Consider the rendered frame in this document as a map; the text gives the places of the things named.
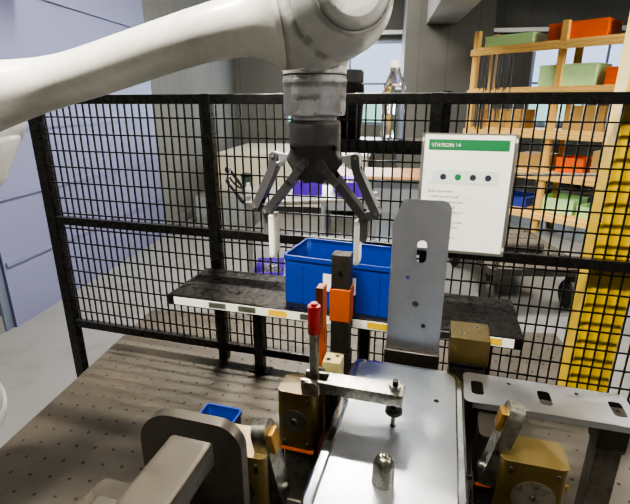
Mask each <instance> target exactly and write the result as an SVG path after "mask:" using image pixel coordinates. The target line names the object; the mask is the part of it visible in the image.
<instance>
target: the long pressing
mask: <svg viewBox="0 0 630 504"><path fill-rule="evenodd" d="M348 375H349V376H355V377H362V378H368V379H374V380H380V381H387V382H393V379H398V380H399V384H404V385H405V392H404V398H403V402H402V415H401V416H400V417H397V418H395V425H396V427H394V428H392V427H390V426H389V425H390V424H391V417H389V416H388V415H387V414H386V413H385V407H386V406H387V405H383V404H378V403H372V402H366V401H360V400H355V399H349V398H343V397H340V398H339V401H338V403H337V406H336V409H335V411H334V414H333V417H332V419H331V422H330V425H329V427H328V430H327V433H326V435H325V438H324V441H323V443H322V446H321V448H320V451H319V454H318V456H317V459H316V462H315V464H314V467H313V470H312V472H311V475H310V478H309V480H308V483H307V486H306V488H305V491H304V494H303V496H302V499H301V503H300V504H469V503H468V481H467V460H466V438H465V416H464V394H463V383H462V381H461V380H460V379H459V378H458V377H457V376H455V375H454V374H452V373H449V372H446V371H441V370H434V369H427V368H420V367H414V366H407V365H400V364H394V363H387V362H380V361H373V360H366V359H358V360H356V361H355V362H354V363H353V364H352V366H351V369H350V371H349V374H348ZM434 400H438V401H439V402H438V403H436V402H434ZM380 452H386V453H388V454H390V455H391V456H392V458H393V461H394V465H395V473H394V486H393V487H392V488H391V489H390V490H387V491H382V490H379V489H377V488H375V487H374V486H373V484H372V482H371V480H372V465H373V461H374V458H375V457H376V455H377V454H378V453H380Z"/></svg>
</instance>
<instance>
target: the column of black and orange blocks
mask: <svg viewBox="0 0 630 504"><path fill-rule="evenodd" d="M352 280H353V252H352V251H340V250H335V251H334V252H333V253H332V255H331V288H330V292H329V320H330V321H331V330H330V351H329V353H336V354H343V355H344V375H348V374H349V371H350V369H351V363H352V347H351V319H352V317H353V295H354V285H352Z"/></svg>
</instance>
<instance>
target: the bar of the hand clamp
mask: <svg viewBox="0 0 630 504"><path fill-rule="evenodd" d="M309 374H310V369H307V370H306V378H302V379H301V388H302V385H303V383H304V381H306V380H312V381H315V382H317V383H318V385H319V388H320V394H326V395H332V396H337V397H343V398H349V399H355V400H360V401H366V402H372V403H378V404H383V405H387V406H386V407H385V413H386V414H387V415H388V416H389V417H392V418H397V417H400V416H401V415H402V402H403V398H404V392H405V385H404V384H399V380H398V379H393V382H387V381H380V380H374V379H368V378H362V377H355V376H349V375H343V374H337V373H330V372H324V371H319V380H315V379H309Z"/></svg>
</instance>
